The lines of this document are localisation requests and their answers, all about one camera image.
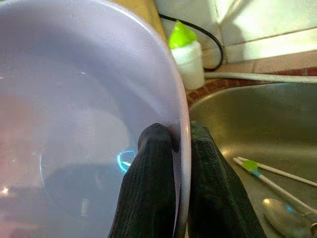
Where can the metal spoon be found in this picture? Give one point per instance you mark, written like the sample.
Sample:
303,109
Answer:
280,215

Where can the purple plastic bowl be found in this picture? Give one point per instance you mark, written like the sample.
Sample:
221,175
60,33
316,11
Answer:
74,86

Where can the stainless steel sink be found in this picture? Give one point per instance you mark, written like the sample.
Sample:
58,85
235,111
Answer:
260,129

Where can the beige water purifier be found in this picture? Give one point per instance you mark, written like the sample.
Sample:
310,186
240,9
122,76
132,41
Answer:
148,15

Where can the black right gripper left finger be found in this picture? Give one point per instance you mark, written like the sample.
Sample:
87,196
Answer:
148,198

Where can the white training chopstick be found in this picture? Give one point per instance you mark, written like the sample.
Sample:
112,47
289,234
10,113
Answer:
284,173
277,189

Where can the white bottle green cap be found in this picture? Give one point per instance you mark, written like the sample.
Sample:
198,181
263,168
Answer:
190,67

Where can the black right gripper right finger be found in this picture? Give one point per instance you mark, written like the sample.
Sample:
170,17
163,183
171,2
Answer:
218,203

